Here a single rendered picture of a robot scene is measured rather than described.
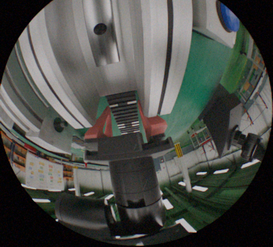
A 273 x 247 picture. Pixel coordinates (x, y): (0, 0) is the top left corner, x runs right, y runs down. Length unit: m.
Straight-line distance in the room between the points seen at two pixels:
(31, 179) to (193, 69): 3.24
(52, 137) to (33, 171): 2.91
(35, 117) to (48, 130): 0.04
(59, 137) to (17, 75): 0.14
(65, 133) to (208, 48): 0.35
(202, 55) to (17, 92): 0.33
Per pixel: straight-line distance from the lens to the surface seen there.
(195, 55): 0.18
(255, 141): 0.47
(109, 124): 0.15
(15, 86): 0.17
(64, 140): 0.20
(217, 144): 0.49
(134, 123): 0.20
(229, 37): 0.15
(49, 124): 0.18
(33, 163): 3.04
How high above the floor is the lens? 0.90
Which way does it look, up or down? 39 degrees down
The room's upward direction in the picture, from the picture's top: 168 degrees clockwise
